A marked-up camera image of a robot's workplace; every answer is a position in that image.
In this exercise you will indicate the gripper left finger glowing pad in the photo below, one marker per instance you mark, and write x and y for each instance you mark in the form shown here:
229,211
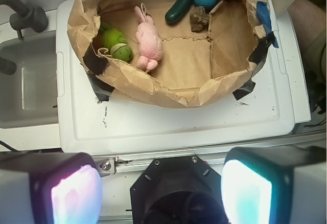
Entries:
50,187

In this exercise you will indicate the brown paper bag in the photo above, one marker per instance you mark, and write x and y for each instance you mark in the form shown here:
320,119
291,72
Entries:
196,69

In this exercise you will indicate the blue tape strip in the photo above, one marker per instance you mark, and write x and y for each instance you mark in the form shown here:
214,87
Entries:
263,15

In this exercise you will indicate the grey faucet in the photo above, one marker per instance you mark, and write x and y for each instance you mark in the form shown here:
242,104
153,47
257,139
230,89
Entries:
26,16

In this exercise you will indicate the pink plush bunny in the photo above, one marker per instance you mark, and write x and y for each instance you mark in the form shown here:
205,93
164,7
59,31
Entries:
149,43

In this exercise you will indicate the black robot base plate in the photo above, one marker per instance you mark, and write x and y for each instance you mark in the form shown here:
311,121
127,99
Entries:
182,189

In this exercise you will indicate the aluminium rail with bracket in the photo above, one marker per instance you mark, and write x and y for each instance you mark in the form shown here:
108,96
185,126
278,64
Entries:
109,165

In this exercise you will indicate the dark green plastic pickle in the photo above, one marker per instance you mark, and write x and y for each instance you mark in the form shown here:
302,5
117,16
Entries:
177,11

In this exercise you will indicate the white toy sink basin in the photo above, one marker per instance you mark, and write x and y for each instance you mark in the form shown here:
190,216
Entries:
29,96

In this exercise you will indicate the green plush toy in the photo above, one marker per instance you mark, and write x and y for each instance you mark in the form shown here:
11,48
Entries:
115,41

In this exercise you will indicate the brown rock-like lump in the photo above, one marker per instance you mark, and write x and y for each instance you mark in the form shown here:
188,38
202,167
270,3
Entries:
199,19

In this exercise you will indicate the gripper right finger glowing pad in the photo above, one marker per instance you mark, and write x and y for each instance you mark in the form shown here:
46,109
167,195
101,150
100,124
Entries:
281,184

